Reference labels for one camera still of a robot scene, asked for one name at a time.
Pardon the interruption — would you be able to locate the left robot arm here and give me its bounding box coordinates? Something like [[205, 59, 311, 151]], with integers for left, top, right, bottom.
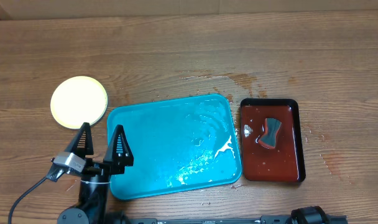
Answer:
[[46, 123, 134, 224]]

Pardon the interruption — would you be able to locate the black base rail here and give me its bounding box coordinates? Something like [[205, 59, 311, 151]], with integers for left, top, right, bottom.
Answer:
[[104, 215, 348, 224]]

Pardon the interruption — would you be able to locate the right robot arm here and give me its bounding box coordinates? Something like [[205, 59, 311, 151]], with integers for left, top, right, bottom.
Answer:
[[287, 206, 330, 224]]

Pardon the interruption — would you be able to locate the orange sponge with dark scourer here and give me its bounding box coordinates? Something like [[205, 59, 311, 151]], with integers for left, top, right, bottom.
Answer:
[[257, 118, 282, 149]]

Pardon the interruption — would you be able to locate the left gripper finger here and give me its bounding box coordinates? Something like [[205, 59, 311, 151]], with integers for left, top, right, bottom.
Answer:
[[103, 124, 134, 168], [65, 123, 94, 157]]

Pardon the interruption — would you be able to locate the dark red rectangular tray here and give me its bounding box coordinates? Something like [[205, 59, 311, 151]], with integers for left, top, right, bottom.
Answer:
[[240, 98, 306, 183]]

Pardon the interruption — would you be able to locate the yellow plate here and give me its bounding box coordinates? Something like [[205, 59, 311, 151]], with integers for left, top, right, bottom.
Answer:
[[50, 76, 108, 129]]

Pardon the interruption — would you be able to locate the blue plastic tray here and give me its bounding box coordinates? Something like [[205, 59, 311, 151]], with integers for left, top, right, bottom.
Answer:
[[107, 94, 242, 200]]

